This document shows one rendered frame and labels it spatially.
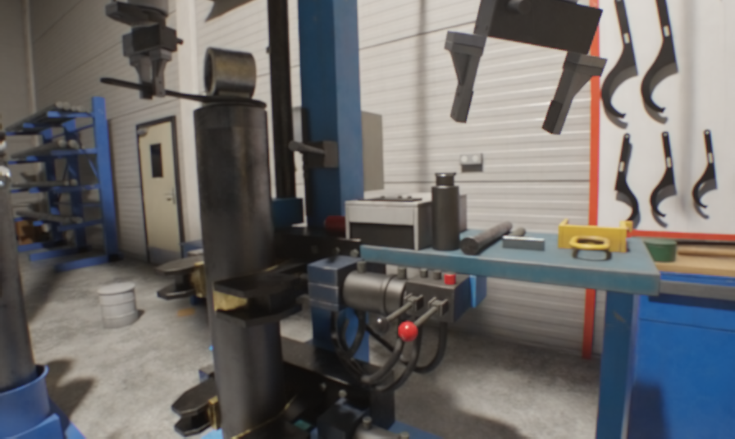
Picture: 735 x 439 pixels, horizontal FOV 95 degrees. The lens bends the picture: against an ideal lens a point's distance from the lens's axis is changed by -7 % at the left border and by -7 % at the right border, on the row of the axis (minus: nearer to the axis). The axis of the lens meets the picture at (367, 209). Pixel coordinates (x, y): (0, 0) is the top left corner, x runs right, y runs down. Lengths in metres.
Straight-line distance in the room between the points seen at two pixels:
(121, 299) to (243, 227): 2.83
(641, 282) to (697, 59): 2.00
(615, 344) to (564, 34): 0.83
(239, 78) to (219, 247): 0.48
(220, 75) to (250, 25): 3.36
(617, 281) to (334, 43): 1.14
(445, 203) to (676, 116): 1.93
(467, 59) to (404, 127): 2.58
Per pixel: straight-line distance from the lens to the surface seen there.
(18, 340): 2.30
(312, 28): 1.53
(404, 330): 0.71
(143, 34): 1.01
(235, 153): 1.07
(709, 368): 1.67
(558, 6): 0.49
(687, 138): 2.68
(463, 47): 0.46
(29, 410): 2.39
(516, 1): 0.45
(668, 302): 1.57
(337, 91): 1.40
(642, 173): 2.65
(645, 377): 1.67
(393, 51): 3.21
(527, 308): 2.89
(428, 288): 0.86
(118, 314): 3.87
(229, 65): 1.14
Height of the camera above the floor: 1.27
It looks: 6 degrees down
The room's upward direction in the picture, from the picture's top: 2 degrees counter-clockwise
